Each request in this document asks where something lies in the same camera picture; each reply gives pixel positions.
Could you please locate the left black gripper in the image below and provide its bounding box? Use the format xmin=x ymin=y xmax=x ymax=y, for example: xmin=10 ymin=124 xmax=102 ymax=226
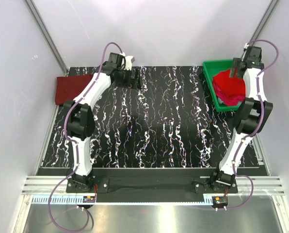
xmin=115 ymin=67 xmax=141 ymax=90

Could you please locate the dark red t shirt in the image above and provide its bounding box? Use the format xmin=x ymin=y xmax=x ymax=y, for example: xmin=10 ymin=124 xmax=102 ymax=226
xmin=55 ymin=74 xmax=93 ymax=105

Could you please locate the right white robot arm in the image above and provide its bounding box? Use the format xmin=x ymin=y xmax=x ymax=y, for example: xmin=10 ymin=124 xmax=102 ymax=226
xmin=209 ymin=44 xmax=273 ymax=193

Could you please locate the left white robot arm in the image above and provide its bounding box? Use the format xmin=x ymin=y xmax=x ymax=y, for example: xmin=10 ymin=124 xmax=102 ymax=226
xmin=63 ymin=52 xmax=141 ymax=192

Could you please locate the bright red t shirt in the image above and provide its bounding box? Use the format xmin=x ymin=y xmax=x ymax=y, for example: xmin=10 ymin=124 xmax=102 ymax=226
xmin=212 ymin=69 xmax=246 ymax=98

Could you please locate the green plastic bin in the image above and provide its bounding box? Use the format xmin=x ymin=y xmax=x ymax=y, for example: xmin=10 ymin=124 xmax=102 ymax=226
xmin=203 ymin=60 xmax=246 ymax=112

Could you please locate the pink t shirt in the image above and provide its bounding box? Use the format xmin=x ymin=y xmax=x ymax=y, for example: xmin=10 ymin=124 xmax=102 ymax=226
xmin=213 ymin=83 xmax=245 ymax=106

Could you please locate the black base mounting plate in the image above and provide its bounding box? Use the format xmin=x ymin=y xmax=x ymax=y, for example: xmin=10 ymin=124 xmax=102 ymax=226
xmin=66 ymin=168 xmax=238 ymax=203

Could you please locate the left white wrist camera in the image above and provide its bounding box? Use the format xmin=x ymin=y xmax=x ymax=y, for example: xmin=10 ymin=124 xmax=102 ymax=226
xmin=121 ymin=52 xmax=135 ymax=70

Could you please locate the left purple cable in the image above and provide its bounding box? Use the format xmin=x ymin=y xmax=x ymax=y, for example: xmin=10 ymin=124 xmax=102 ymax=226
xmin=48 ymin=42 xmax=124 ymax=231

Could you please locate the purple cable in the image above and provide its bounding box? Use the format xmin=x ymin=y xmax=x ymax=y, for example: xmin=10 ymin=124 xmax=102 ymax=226
xmin=192 ymin=39 xmax=280 ymax=211
xmin=48 ymin=42 xmax=124 ymax=231

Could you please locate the right aluminium frame post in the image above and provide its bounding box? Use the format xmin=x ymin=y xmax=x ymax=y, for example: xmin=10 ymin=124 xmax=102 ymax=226
xmin=250 ymin=0 xmax=281 ymax=42

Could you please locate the aluminium frame post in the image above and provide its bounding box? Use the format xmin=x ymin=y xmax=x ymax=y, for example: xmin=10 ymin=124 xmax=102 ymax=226
xmin=24 ymin=0 xmax=69 ymax=75
xmin=250 ymin=0 xmax=281 ymax=42

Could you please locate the left aluminium frame post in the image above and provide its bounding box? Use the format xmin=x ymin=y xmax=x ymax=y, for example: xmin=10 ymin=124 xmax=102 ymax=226
xmin=24 ymin=0 xmax=69 ymax=75

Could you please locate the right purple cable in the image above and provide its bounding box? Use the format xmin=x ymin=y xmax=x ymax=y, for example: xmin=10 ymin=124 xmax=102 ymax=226
xmin=192 ymin=39 xmax=280 ymax=211

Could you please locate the aluminium extrusion rail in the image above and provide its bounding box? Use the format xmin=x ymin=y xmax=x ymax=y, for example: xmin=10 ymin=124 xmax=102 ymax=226
xmin=22 ymin=176 xmax=284 ymax=196

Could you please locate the white slotted cable duct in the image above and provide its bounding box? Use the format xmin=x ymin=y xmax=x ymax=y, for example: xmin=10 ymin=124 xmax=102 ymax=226
xmin=32 ymin=194 xmax=219 ymax=206

